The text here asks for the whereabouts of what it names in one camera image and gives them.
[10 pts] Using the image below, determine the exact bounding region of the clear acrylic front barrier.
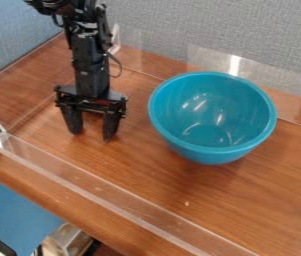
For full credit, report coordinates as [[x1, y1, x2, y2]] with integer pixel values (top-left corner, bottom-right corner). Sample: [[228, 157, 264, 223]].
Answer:
[[0, 130, 257, 256]]

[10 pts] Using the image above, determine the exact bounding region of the toy mushroom brown cap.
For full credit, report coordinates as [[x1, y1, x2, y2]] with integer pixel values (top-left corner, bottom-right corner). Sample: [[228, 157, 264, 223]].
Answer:
[[92, 100, 116, 107]]

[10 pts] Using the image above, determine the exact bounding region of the blue plastic bowl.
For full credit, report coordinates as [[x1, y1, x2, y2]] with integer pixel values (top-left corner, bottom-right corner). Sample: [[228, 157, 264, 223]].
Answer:
[[148, 72, 277, 165]]

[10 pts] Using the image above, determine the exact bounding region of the metal frame under table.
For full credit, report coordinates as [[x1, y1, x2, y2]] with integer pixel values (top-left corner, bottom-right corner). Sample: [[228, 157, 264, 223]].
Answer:
[[33, 223, 93, 256]]

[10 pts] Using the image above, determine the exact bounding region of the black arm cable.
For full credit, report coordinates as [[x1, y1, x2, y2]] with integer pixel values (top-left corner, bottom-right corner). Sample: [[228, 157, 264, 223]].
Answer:
[[104, 51, 125, 80]]

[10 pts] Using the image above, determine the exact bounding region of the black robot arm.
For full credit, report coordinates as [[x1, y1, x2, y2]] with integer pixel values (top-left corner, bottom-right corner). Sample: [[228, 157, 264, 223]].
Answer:
[[23, 0, 128, 142]]

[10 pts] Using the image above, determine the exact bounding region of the clear acrylic corner bracket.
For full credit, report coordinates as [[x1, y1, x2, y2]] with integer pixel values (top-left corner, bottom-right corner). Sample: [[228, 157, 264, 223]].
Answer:
[[109, 23, 121, 55]]

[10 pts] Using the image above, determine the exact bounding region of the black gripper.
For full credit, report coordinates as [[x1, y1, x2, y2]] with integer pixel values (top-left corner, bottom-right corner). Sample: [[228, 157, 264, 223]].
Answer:
[[54, 85, 128, 141]]

